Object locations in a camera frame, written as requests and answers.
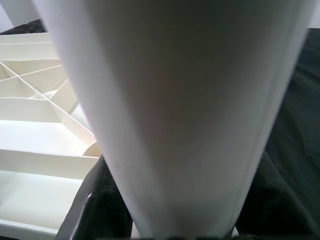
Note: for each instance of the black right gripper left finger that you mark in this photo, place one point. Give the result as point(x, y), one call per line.
point(100, 212)

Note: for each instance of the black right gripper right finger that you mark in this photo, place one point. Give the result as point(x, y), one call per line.
point(280, 215)

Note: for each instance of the white plastic table top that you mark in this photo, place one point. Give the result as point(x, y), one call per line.
point(37, 150)

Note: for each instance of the white plastic table leg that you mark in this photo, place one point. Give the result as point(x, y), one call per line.
point(175, 100)

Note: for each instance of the black cloth table cover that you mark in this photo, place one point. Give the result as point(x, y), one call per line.
point(300, 112)

